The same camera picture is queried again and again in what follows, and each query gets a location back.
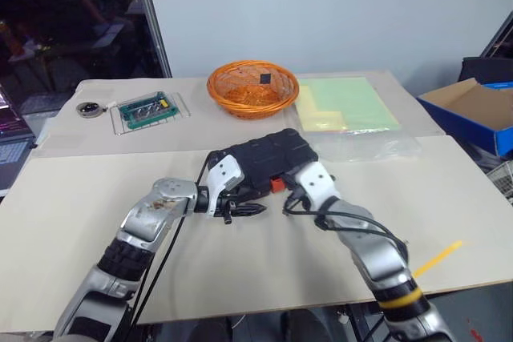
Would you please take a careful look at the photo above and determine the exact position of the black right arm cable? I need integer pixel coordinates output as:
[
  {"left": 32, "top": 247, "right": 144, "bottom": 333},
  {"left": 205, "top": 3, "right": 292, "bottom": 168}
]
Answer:
[{"left": 281, "top": 188, "right": 410, "bottom": 264}]

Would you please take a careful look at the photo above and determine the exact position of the yellow paper sheet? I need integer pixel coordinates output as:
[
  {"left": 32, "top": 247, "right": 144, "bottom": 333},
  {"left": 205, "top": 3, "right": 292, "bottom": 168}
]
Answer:
[{"left": 296, "top": 85, "right": 350, "bottom": 132}]

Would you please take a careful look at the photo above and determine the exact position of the yellow tape strip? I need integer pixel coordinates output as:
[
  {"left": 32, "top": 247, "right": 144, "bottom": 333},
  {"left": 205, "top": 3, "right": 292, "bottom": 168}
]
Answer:
[{"left": 412, "top": 239, "right": 464, "bottom": 280}]

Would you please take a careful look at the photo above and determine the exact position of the white wire crate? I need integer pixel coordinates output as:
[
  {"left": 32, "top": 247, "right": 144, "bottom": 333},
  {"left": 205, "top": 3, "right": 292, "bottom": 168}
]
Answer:
[{"left": 486, "top": 159, "right": 513, "bottom": 199}]

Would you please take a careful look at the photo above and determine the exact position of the orange wicker basket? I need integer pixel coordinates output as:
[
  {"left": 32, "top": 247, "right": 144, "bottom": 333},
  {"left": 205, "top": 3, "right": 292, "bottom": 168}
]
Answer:
[{"left": 205, "top": 59, "right": 301, "bottom": 120}]

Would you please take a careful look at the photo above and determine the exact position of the round metal tin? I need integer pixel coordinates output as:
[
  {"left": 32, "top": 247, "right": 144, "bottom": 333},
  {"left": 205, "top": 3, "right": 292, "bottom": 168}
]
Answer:
[{"left": 75, "top": 100, "right": 118, "bottom": 119}]

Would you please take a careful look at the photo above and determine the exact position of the grey metal frame post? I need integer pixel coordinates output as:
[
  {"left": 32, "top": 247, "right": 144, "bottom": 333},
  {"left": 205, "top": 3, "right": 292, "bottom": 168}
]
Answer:
[{"left": 129, "top": 0, "right": 174, "bottom": 79}]

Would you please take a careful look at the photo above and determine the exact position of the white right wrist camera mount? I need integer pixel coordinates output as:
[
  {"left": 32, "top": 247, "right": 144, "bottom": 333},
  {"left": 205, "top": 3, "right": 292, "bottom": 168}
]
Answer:
[{"left": 293, "top": 161, "right": 342, "bottom": 211}]

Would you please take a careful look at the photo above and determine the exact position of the green circuit board in tray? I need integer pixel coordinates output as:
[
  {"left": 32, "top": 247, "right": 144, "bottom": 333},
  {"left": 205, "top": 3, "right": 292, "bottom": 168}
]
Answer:
[{"left": 109, "top": 91, "right": 192, "bottom": 135}]

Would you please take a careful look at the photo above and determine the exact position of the open laptop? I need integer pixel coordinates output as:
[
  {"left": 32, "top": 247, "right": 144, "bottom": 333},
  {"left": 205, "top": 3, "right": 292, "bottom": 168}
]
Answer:
[{"left": 0, "top": 82, "right": 36, "bottom": 195}]

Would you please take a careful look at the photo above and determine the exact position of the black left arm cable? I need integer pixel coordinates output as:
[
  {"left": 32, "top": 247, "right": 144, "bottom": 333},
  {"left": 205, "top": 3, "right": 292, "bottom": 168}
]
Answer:
[{"left": 128, "top": 152, "right": 220, "bottom": 326}]

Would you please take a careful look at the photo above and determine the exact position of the blue cardboard box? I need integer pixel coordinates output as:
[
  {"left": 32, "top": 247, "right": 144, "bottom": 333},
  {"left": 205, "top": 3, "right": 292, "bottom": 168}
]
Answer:
[{"left": 416, "top": 77, "right": 513, "bottom": 159}]

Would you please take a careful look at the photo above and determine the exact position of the beige paper table cover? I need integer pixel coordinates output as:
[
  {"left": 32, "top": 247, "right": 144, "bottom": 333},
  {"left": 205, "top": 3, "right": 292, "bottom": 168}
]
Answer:
[{"left": 30, "top": 70, "right": 454, "bottom": 159}]

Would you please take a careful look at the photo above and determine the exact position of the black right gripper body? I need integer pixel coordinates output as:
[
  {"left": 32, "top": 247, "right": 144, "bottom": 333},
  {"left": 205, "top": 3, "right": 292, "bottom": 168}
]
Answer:
[{"left": 280, "top": 171, "right": 309, "bottom": 199}]

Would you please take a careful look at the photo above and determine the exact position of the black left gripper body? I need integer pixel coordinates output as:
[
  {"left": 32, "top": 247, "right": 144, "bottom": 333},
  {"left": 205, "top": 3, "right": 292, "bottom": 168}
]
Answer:
[{"left": 217, "top": 193, "right": 242, "bottom": 227}]

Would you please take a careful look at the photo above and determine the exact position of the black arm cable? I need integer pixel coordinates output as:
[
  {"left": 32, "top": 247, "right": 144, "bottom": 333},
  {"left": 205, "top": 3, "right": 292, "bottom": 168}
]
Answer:
[
  {"left": 281, "top": 188, "right": 410, "bottom": 264},
  {"left": 128, "top": 152, "right": 220, "bottom": 326}
]

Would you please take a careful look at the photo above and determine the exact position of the green screwdriver bit box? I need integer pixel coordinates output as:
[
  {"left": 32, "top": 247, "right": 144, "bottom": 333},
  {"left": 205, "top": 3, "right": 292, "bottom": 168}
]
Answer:
[{"left": 118, "top": 91, "right": 180, "bottom": 127}]

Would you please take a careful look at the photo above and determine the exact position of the clear plastic bag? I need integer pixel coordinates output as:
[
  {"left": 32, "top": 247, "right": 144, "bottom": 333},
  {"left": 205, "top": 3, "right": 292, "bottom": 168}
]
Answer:
[{"left": 293, "top": 74, "right": 422, "bottom": 163}]

